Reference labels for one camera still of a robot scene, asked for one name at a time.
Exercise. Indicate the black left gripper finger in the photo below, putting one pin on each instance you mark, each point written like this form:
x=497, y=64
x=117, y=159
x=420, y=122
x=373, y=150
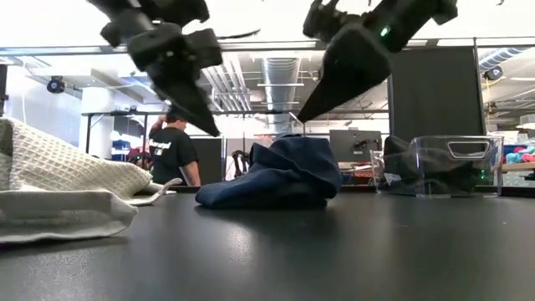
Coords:
x=171, y=96
x=190, y=88

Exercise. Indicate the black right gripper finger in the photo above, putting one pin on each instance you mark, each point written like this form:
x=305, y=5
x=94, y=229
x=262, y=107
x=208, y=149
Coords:
x=351, y=67

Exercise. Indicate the navy blue towel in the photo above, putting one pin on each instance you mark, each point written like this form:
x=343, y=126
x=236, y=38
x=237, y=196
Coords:
x=271, y=180

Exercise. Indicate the white waffle towel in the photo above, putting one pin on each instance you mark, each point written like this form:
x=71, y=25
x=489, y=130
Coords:
x=62, y=163

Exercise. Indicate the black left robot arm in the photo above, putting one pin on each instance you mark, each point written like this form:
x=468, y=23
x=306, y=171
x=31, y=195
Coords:
x=113, y=6

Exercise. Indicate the background black robot arm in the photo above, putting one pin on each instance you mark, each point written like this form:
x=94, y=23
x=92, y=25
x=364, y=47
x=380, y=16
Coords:
x=240, y=161

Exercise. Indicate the clear plastic basket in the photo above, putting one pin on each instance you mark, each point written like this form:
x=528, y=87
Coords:
x=497, y=180

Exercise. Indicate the person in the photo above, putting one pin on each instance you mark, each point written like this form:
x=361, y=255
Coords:
x=171, y=154

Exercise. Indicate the small black panel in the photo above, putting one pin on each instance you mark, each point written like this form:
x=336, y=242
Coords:
x=209, y=163

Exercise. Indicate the black monitor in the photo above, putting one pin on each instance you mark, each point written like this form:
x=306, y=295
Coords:
x=359, y=144

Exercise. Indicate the black partition panel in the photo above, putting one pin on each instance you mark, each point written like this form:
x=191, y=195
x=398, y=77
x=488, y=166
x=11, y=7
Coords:
x=434, y=92

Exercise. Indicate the pile of colourful cloths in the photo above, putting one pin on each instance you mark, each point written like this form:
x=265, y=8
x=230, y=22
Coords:
x=524, y=156

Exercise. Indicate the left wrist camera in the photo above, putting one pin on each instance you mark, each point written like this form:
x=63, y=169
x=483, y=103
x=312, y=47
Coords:
x=175, y=10

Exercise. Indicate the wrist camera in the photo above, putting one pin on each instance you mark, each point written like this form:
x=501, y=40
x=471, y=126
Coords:
x=326, y=21
x=175, y=10

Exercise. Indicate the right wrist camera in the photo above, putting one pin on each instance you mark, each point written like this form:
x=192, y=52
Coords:
x=326, y=21

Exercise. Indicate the silver ceiling duct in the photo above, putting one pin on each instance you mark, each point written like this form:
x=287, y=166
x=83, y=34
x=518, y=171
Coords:
x=280, y=83

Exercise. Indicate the black overhead frame bar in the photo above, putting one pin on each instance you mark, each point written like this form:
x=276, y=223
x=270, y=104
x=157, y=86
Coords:
x=271, y=45

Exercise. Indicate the black ceiling dome camera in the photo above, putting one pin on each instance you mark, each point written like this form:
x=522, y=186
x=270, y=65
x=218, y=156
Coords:
x=493, y=73
x=55, y=85

